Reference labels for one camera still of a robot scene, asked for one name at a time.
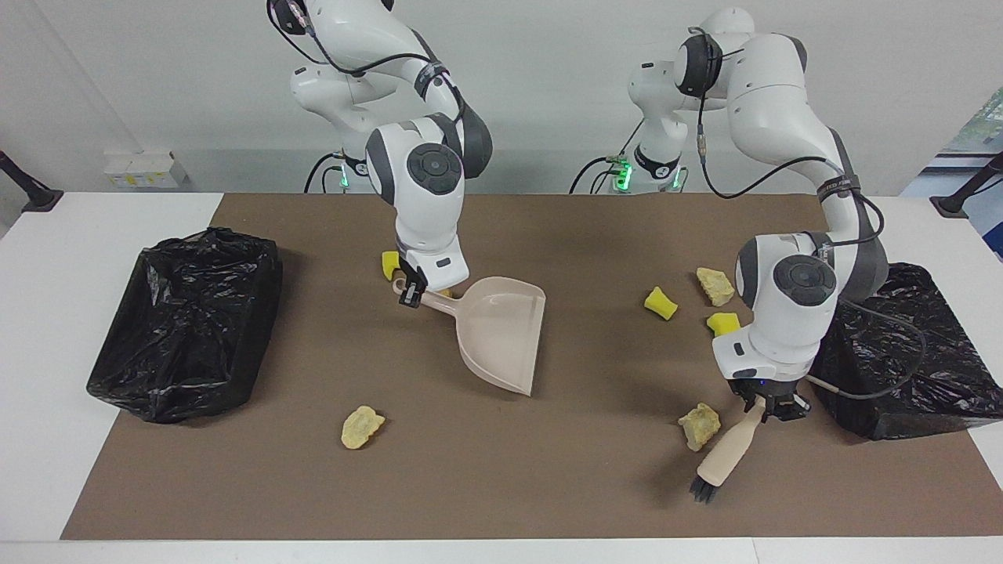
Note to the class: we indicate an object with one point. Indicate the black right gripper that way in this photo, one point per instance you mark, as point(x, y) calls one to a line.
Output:
point(413, 276)

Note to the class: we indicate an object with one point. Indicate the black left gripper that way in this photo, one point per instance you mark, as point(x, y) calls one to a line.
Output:
point(772, 392)

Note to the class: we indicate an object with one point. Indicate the notched yellow sponge piece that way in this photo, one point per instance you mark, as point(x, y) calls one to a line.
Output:
point(389, 266)

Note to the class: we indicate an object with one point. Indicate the beige hand brush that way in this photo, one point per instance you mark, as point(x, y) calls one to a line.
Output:
point(729, 450)

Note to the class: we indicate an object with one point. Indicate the beige croissant piece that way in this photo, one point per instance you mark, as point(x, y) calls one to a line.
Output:
point(715, 287)
point(699, 427)

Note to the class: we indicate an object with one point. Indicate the yellow green sponge piece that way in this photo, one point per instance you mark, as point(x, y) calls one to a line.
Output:
point(660, 304)
point(721, 323)

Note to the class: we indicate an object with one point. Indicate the beige plastic dustpan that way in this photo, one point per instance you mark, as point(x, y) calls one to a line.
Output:
point(501, 337)

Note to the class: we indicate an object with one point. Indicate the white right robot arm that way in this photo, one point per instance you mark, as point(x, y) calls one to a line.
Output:
point(423, 219)

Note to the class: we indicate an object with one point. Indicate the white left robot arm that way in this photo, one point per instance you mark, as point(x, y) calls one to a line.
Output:
point(791, 313)

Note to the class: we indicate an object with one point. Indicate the bin covered by black bag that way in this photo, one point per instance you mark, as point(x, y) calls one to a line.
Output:
point(940, 376)

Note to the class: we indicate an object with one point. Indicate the open bin with black bag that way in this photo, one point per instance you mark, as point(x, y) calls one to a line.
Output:
point(188, 329)

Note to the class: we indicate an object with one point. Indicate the pale yellow bread chunk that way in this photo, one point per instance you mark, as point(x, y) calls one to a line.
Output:
point(361, 428)

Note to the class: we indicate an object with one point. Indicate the brown table mat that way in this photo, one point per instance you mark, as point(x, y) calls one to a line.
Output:
point(470, 470)

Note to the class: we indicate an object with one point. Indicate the window with green foliage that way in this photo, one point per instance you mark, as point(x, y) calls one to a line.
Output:
point(987, 125)

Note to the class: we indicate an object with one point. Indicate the black camera stand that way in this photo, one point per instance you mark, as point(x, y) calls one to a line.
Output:
point(956, 204)
point(35, 196)

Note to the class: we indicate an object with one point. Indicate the white wall socket box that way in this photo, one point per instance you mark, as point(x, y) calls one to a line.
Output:
point(145, 170)

